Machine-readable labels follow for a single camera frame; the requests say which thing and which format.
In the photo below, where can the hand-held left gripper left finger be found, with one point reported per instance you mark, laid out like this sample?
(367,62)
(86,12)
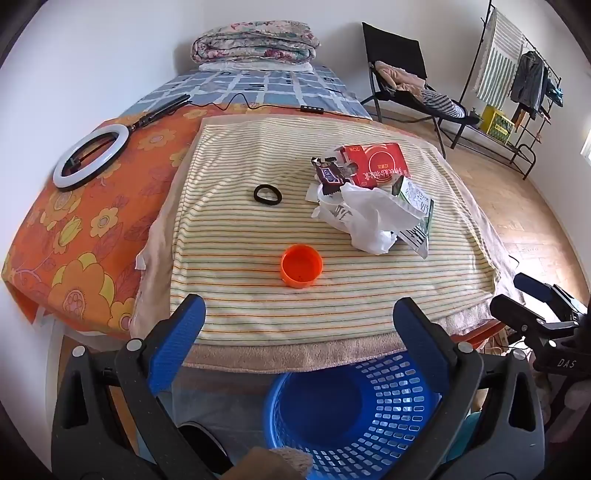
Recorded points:
(178,341)

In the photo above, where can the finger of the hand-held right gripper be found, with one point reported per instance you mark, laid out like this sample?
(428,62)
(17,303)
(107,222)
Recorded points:
(517,314)
(535,286)

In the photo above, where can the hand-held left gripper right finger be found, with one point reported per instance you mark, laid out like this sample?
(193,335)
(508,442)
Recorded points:
(420,341)

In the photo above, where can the blue plastic basket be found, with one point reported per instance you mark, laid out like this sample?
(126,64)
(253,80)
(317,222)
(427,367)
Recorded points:
(323,406)

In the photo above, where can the white plastic bag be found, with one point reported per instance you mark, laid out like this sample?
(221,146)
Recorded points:
(364,217)

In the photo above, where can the green and white packet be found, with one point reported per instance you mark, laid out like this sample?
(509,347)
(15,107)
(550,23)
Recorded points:
(418,203)

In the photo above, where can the orange plastic cap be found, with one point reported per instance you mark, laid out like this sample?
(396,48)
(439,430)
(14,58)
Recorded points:
(300,267)

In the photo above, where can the red cardboard box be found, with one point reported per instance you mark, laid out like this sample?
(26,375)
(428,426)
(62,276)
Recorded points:
(378,164)

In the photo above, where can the brown chocolate bar wrapper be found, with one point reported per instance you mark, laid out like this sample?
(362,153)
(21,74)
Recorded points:
(330,177)

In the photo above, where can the person's left hand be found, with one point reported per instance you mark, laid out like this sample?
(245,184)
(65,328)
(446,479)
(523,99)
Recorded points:
(286,461)

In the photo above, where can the striped yellow blanket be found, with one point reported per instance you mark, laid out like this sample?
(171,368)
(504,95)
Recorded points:
(231,277)

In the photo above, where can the beige towel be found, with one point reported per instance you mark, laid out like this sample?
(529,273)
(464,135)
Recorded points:
(277,357)

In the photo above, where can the black clothes rack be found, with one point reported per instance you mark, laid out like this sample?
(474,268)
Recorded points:
(530,161)

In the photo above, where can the window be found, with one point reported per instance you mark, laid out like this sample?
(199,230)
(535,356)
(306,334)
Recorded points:
(587,152)

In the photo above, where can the yellow crate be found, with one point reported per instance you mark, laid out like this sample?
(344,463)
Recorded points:
(496,122)

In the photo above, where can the teal garment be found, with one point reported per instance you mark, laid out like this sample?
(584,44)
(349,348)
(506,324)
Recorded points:
(556,94)

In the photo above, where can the striped garment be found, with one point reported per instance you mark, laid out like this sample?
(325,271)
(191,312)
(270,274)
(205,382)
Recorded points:
(443,104)

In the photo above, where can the dark grey jacket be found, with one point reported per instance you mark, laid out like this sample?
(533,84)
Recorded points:
(528,78)

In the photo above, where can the green striped hanging towel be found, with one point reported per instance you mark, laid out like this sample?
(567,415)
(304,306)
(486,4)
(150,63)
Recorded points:
(501,55)

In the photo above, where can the beige clothes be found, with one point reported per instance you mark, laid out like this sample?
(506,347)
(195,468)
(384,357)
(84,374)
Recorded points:
(401,76)

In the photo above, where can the black inline remote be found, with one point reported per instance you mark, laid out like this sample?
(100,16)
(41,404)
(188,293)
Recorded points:
(310,108)

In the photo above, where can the blue checked bedsheet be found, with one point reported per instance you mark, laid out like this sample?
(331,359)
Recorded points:
(277,87)

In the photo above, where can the black folding chair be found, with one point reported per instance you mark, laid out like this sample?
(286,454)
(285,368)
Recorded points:
(392,46)

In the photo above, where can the folded floral quilt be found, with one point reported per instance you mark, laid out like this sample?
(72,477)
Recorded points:
(254,44)

